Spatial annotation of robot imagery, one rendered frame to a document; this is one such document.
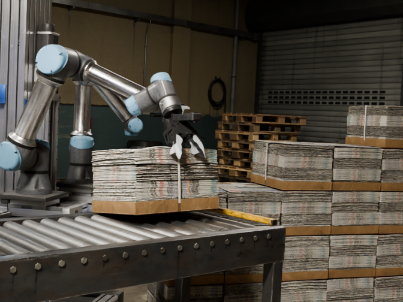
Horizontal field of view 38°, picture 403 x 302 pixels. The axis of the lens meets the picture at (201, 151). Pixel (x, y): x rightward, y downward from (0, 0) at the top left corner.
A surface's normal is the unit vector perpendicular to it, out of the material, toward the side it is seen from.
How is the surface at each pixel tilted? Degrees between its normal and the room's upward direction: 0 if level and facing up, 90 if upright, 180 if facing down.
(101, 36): 90
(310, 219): 90
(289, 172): 90
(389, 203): 90
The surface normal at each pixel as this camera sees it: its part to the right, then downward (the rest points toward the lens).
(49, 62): -0.25, -0.08
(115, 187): -0.76, 0.00
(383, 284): 0.33, 0.07
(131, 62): 0.65, 0.07
